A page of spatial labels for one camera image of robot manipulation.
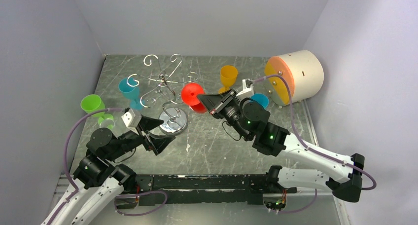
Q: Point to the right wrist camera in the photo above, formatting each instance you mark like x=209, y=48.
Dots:
x=247, y=91

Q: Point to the orange plastic wine glass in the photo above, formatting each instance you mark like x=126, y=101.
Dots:
x=228, y=75

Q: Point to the red plastic wine glass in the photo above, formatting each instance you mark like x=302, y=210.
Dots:
x=189, y=95

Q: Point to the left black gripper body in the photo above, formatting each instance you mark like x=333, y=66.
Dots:
x=129, y=140

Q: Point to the green plastic wine glass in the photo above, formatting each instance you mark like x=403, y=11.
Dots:
x=92, y=103

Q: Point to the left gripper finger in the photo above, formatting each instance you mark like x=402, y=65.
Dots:
x=158, y=143
x=148, y=123

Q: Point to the blue plastic wine glass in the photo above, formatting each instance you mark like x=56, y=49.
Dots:
x=130, y=90
x=262, y=99

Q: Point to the chrome wine glass rack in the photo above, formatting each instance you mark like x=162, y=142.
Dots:
x=175, y=120

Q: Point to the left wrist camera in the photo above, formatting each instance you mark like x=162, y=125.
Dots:
x=131, y=118

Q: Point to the clear wine glass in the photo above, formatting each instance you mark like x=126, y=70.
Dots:
x=107, y=123

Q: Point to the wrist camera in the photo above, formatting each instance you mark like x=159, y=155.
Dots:
x=131, y=118
x=247, y=91

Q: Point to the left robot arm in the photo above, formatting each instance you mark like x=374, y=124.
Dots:
x=96, y=181

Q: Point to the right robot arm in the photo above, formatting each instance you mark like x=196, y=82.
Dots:
x=329, y=171

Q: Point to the cream cylinder with orange face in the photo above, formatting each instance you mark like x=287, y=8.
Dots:
x=302, y=72

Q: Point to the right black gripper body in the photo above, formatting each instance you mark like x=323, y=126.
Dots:
x=231, y=112

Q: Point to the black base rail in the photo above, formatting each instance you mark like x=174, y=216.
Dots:
x=151, y=190

